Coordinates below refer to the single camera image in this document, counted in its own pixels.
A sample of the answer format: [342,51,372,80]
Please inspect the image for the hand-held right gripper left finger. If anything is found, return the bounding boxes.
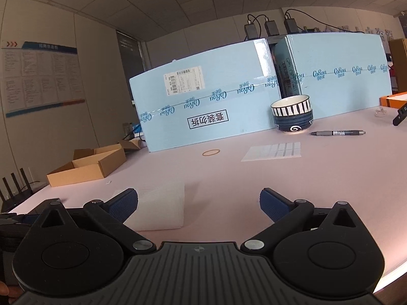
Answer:
[29,188,158,255]

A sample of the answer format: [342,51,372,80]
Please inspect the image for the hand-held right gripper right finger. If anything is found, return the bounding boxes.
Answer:
[240,188,371,256]

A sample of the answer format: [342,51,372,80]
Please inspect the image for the white foam bag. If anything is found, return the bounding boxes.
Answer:
[111,179,185,232]

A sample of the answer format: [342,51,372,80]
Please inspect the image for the black router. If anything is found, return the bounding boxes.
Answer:
[0,168,35,213]

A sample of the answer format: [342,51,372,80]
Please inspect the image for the open cardboard box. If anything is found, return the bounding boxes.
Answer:
[46,138,147,187]

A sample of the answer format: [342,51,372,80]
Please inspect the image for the white gridded paper slip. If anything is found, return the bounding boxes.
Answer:
[241,142,301,162]

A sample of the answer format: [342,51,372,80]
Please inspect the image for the blue striped ceramic bowl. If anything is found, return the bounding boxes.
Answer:
[270,95,314,134]

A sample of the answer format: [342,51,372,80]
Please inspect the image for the grey pen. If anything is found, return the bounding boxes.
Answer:
[310,130,366,136]

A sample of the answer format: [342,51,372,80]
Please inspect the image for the labelled light blue carton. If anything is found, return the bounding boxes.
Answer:
[129,38,282,153]

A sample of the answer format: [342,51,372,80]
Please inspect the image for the plain light blue carton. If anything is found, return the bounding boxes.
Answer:
[274,33,392,113]

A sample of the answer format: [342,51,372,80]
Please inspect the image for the dark glass door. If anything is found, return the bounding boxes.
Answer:
[116,30,142,81]

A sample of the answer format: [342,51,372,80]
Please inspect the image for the black plastic tool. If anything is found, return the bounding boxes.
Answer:
[393,102,407,126]

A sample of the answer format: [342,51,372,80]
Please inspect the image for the orange box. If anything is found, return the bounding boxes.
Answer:
[379,91,407,110]

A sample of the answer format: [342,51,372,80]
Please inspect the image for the brown cardboard carton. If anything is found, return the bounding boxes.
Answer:
[388,38,407,80]

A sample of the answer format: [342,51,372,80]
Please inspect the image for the wall poster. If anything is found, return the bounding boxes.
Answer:
[0,40,86,118]

